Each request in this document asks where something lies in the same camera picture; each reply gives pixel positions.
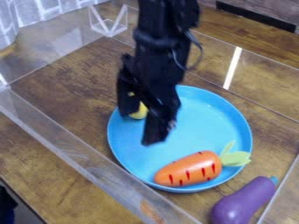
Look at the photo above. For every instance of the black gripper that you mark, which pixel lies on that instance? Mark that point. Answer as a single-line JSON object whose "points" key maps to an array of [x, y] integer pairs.
{"points": [[147, 80]]}

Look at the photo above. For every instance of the orange toy carrot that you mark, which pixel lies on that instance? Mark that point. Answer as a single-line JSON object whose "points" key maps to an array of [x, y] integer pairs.
{"points": [[200, 167]]}

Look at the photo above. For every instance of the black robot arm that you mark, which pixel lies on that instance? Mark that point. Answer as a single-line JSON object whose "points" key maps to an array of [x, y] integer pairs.
{"points": [[164, 17]]}

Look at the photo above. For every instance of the yellow toy lemon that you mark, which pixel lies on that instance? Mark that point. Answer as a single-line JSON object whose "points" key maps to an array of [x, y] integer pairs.
{"points": [[140, 113]]}

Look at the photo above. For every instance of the blue round plate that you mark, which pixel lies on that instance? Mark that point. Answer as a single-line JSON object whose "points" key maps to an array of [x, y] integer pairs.
{"points": [[208, 124]]}

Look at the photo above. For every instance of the purple toy eggplant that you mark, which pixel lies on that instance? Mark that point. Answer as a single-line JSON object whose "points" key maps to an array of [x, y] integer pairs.
{"points": [[236, 208]]}

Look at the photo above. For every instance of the clear acrylic enclosure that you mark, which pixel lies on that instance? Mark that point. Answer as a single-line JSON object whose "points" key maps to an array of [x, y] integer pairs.
{"points": [[57, 94]]}

